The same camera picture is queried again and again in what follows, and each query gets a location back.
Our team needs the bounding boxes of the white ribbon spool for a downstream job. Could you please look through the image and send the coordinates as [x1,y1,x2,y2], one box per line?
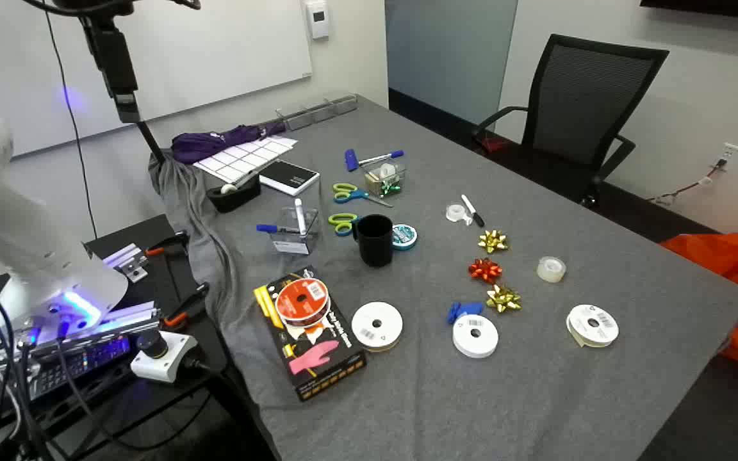
[352,303,405,353]
[567,304,621,348]
[450,315,499,359]

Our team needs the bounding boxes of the white ribbon spool middle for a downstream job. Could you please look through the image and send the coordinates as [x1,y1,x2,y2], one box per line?
[450,315,499,359]

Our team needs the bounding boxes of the black marker pen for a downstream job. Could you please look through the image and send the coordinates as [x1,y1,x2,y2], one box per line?
[462,196,484,229]

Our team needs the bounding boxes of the clear tape roll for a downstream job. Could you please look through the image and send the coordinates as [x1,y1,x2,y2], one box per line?
[535,256,567,284]

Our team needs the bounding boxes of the gold gift bow lower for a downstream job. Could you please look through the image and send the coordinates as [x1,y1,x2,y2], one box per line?
[487,284,522,315]

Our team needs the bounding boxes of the orange handled pliers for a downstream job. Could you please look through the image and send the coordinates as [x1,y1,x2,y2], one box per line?
[162,284,208,330]

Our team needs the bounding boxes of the gold gift bow upper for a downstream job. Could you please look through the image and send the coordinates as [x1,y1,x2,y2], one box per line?
[480,230,510,253]

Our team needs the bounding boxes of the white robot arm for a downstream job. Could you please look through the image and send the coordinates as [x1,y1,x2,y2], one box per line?
[0,119,129,329]

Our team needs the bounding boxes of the blue gift bow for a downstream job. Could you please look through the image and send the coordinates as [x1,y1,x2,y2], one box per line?
[445,303,484,326]

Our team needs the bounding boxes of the white ribbon spool right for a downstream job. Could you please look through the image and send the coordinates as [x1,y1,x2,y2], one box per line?
[567,304,621,348]

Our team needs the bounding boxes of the white wall thermostat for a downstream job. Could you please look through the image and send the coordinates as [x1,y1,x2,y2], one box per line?
[305,0,330,42]

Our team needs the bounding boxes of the gold gift bow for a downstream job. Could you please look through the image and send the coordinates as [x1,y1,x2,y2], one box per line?
[480,230,510,253]
[487,284,522,315]

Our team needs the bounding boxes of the black product box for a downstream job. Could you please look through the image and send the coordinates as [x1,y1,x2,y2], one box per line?
[253,267,367,403]

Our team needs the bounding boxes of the round mints tin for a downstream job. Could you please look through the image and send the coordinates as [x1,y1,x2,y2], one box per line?
[393,222,418,252]

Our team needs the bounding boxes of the blue pen near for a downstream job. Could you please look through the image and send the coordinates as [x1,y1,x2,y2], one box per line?
[257,222,303,237]

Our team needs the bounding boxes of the black cup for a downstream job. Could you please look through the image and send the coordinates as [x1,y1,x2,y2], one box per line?
[353,215,393,267]

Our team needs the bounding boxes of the red gift bow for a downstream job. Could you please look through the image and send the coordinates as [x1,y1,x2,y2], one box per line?
[468,260,503,284]

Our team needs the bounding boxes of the blue pen far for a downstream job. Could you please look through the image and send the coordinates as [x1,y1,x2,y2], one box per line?
[344,148,405,172]

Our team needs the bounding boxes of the blue pen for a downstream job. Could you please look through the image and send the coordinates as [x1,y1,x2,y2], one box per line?
[257,222,303,237]
[344,148,405,172]

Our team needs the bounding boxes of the purple cloth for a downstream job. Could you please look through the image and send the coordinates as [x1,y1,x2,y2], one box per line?
[172,124,284,164]

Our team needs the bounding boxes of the white ribbon spool left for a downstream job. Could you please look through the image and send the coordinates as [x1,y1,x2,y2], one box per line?
[352,303,405,353]

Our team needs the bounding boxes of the orange ribbon spool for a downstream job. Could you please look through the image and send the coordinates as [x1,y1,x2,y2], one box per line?
[275,277,330,326]

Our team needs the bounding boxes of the grey table cloth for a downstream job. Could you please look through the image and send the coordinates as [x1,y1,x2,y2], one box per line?
[153,102,738,461]

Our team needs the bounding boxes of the black office chair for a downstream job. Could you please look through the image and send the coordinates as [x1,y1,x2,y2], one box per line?
[471,34,668,208]

